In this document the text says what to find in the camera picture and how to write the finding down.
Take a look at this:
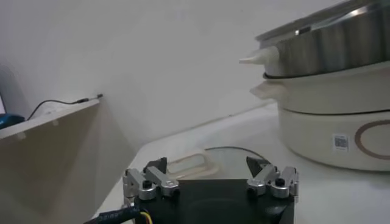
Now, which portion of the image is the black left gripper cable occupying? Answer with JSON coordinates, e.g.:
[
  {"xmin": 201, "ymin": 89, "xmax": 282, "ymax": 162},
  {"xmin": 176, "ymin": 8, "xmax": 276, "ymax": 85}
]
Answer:
[{"xmin": 83, "ymin": 206, "xmax": 153, "ymax": 224}]

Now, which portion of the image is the perforated steel steamer basket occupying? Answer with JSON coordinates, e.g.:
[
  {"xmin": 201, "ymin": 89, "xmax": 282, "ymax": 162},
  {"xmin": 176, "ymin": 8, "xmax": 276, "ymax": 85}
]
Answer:
[{"xmin": 239, "ymin": 0, "xmax": 390, "ymax": 79}]

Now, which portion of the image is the glass pot lid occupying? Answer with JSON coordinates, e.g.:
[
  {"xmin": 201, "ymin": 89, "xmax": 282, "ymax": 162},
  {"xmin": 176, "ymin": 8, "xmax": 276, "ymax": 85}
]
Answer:
[{"xmin": 166, "ymin": 145, "xmax": 271, "ymax": 181}]

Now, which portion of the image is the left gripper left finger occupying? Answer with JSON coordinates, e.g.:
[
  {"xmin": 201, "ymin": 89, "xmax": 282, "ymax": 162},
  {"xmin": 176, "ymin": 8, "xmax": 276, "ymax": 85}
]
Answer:
[{"xmin": 122, "ymin": 156, "xmax": 181, "ymax": 201}]

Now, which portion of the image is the white side table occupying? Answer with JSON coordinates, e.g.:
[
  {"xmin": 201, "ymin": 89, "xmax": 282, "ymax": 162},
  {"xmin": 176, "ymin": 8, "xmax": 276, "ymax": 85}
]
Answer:
[{"xmin": 0, "ymin": 97, "xmax": 103, "ymax": 224}]

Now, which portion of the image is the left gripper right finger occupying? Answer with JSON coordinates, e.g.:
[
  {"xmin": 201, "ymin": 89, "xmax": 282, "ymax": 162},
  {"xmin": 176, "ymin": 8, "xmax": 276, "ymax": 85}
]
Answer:
[{"xmin": 246, "ymin": 155, "xmax": 299, "ymax": 200}]

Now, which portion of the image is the small grey cable adapter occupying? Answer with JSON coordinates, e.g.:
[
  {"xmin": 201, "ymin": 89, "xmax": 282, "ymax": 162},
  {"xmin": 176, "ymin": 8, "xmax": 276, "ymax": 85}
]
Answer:
[{"xmin": 76, "ymin": 93, "xmax": 104, "ymax": 104}]

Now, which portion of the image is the cream electric cooking pot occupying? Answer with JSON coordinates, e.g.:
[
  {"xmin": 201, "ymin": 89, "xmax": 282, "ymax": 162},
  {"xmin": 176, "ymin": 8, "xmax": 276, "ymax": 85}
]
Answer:
[{"xmin": 249, "ymin": 60, "xmax": 390, "ymax": 172}]

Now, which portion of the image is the blue computer mouse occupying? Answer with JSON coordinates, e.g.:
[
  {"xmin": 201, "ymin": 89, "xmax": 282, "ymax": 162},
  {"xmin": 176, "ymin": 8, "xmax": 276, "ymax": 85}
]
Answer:
[{"xmin": 0, "ymin": 113, "xmax": 26, "ymax": 130}]

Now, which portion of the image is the thin black desk cable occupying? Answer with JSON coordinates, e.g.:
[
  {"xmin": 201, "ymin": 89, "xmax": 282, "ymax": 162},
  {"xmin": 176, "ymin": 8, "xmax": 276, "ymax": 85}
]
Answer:
[{"xmin": 26, "ymin": 97, "xmax": 80, "ymax": 121}]

